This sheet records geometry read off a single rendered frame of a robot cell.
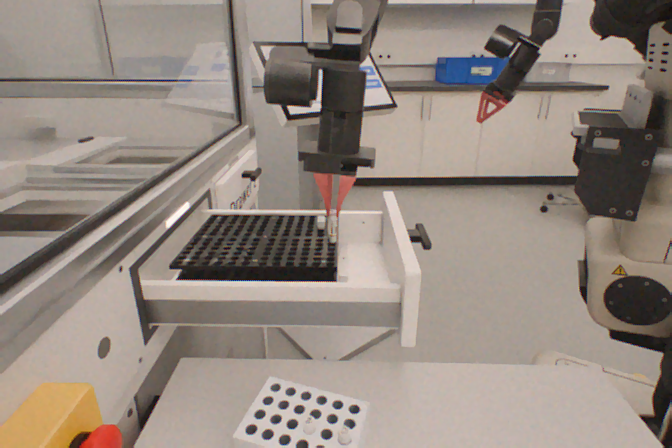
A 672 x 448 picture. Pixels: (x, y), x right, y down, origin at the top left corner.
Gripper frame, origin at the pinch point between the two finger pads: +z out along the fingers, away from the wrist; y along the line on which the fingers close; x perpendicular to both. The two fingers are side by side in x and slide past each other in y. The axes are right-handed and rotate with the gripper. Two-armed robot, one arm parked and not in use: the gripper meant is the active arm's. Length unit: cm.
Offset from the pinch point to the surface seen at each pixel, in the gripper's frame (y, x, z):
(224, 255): 14.3, 5.7, 6.2
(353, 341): -7, -81, 92
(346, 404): -4.7, 19.7, 14.7
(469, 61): -82, -317, -17
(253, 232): 12.4, -1.7, 6.0
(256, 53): 36, -85, -18
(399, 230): -9.7, 1.2, 1.4
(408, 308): -10.8, 12.6, 6.2
